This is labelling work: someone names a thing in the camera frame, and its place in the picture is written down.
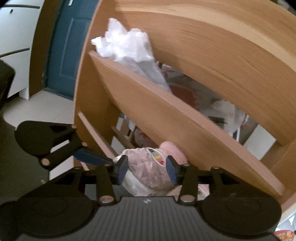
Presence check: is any pink floral sandal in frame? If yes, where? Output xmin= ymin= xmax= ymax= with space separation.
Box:
xmin=113 ymin=148 xmax=175 ymax=196

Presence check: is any blue door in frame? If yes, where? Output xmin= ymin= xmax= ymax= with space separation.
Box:
xmin=44 ymin=0 xmax=99 ymax=99

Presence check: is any white drawer cabinet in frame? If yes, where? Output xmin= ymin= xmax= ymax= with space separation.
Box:
xmin=1 ymin=1 xmax=44 ymax=100

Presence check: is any white plastic bag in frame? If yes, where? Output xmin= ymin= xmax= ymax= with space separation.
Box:
xmin=91 ymin=18 xmax=171 ymax=92

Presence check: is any wooden shoe rack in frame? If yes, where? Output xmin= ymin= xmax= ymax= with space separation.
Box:
xmin=74 ymin=1 xmax=295 ymax=210

